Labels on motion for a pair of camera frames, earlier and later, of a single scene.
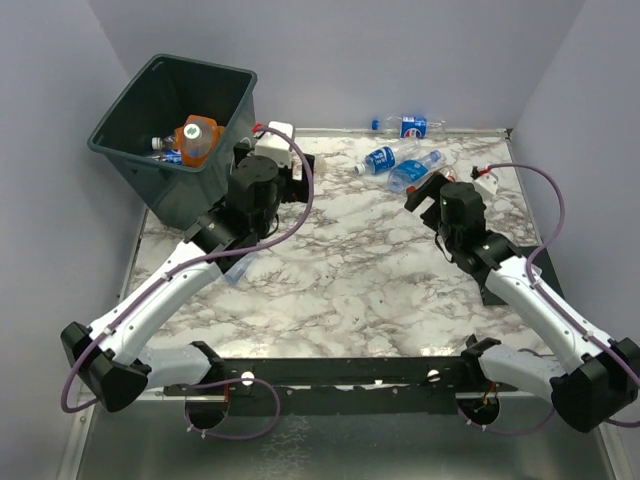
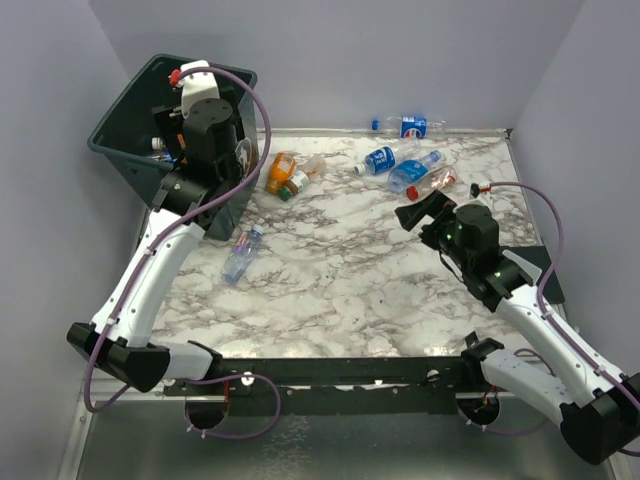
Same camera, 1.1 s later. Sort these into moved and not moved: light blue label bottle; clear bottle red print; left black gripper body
Moved: left black gripper body
Not moved: clear bottle red print; light blue label bottle
